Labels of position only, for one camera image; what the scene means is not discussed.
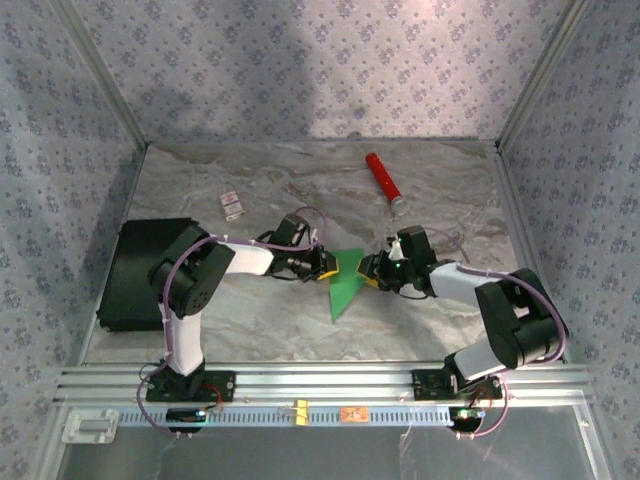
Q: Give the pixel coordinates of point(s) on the green cloth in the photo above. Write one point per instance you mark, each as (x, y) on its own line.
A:
(345, 292)

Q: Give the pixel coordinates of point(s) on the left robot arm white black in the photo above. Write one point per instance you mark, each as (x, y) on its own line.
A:
(247, 257)

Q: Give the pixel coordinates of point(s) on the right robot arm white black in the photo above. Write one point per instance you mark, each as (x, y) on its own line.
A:
(460, 280)

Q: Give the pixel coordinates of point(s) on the small white red card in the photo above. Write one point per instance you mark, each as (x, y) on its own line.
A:
(232, 206)

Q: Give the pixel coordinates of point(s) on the red tube with silver cap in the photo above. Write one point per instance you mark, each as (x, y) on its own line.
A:
(382, 175)

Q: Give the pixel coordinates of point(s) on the orange label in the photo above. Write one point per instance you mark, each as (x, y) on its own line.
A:
(355, 414)

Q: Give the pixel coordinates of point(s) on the yellow clip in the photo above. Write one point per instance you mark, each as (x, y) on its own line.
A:
(301, 412)

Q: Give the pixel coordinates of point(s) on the black right controller board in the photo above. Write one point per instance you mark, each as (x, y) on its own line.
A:
(465, 416)

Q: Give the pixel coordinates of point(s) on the black controller board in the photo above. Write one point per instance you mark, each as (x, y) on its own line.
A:
(465, 416)
(182, 415)

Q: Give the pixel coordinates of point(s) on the black case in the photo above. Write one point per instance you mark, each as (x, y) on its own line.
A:
(125, 275)

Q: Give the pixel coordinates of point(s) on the clear acrylic panel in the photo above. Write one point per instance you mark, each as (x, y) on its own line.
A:
(300, 455)

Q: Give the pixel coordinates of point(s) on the black left controller board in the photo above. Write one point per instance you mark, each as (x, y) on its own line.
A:
(182, 415)

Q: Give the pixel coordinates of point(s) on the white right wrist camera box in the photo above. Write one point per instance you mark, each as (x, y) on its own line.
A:
(395, 248)

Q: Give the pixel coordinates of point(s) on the aluminium mounting rail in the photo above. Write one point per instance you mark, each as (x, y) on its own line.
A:
(325, 382)

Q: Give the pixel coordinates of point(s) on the aluminium table side rail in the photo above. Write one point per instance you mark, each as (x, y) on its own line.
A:
(128, 200)
(515, 200)

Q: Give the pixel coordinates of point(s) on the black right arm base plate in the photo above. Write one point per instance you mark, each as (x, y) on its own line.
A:
(425, 385)

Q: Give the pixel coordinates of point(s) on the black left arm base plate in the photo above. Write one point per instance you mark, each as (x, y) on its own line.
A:
(222, 387)

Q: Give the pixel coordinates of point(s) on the aluminium frame post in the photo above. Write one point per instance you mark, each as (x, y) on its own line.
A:
(541, 75)

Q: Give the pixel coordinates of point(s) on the white plastic bracket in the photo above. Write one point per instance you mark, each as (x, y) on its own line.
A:
(90, 426)

